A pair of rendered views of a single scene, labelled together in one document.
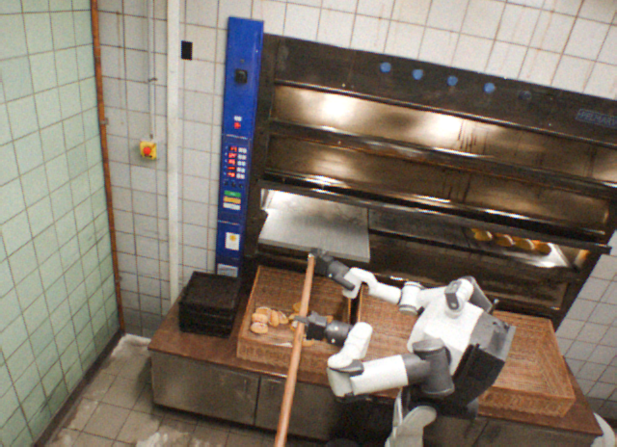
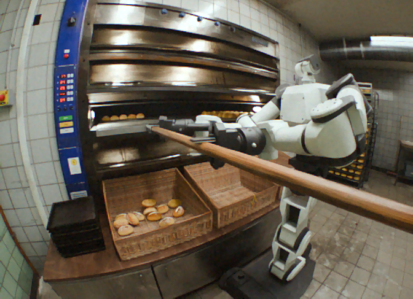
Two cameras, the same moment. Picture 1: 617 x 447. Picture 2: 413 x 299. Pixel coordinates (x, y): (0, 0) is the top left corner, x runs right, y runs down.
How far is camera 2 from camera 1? 128 cm
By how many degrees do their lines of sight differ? 36
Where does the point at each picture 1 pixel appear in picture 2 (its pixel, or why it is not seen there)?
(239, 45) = (72, 5)
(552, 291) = not seen: hidden behind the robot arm
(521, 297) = not seen: hidden behind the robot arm
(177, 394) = not seen: outside the picture
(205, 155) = (42, 92)
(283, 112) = (100, 40)
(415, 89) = (182, 22)
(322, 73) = (125, 16)
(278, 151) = (97, 72)
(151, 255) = (23, 205)
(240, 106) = (69, 42)
